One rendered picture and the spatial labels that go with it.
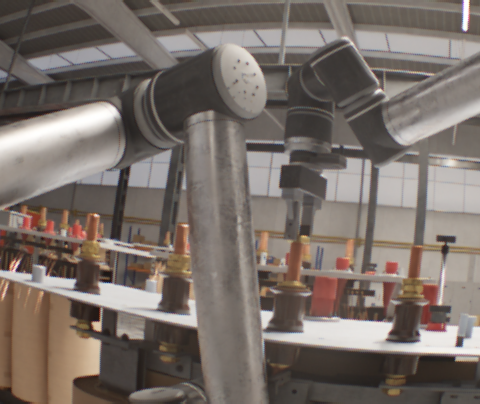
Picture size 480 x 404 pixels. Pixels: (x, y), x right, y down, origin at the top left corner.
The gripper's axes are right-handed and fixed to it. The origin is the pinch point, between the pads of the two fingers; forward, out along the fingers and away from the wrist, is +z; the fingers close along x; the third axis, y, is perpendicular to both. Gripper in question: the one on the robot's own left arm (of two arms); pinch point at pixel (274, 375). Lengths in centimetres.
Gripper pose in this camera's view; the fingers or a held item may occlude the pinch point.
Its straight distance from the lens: 118.0
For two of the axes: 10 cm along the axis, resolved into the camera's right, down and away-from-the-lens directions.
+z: 6.4, -0.4, 7.7
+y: -0.1, -10.0, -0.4
